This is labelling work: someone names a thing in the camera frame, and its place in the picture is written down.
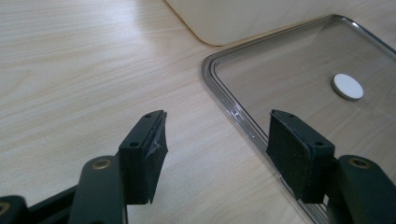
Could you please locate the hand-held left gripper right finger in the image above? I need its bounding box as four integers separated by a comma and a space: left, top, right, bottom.
265, 108, 336, 204

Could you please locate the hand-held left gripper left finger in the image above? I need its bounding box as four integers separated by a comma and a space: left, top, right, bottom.
118, 109, 169, 205

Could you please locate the clear plastic lid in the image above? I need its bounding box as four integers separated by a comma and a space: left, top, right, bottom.
201, 14, 396, 224

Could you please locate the white round disc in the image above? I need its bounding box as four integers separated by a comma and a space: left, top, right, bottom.
331, 73, 364, 102

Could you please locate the cream container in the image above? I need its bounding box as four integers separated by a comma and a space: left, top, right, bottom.
163, 0, 390, 47

